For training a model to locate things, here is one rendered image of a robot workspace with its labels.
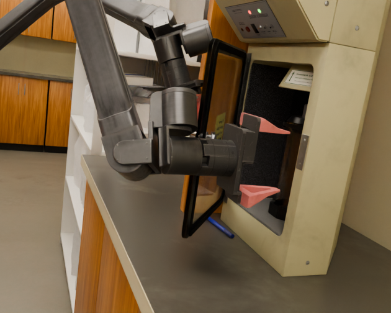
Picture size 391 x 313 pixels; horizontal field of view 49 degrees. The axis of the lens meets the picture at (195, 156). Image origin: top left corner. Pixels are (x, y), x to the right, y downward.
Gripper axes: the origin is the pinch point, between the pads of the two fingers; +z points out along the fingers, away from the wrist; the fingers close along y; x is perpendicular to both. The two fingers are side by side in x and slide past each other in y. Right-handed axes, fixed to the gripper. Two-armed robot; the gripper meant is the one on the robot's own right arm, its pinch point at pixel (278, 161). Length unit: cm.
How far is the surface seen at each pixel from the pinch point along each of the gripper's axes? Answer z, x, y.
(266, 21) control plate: 6.1, 22.3, 24.4
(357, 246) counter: 43, 22, -26
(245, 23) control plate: 6.1, 31.8, 24.6
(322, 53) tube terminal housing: 12.1, 10.0, 19.0
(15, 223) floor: -42, 271, -117
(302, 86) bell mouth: 14.8, 18.2, 12.4
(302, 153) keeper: 11.8, 10.0, -0.4
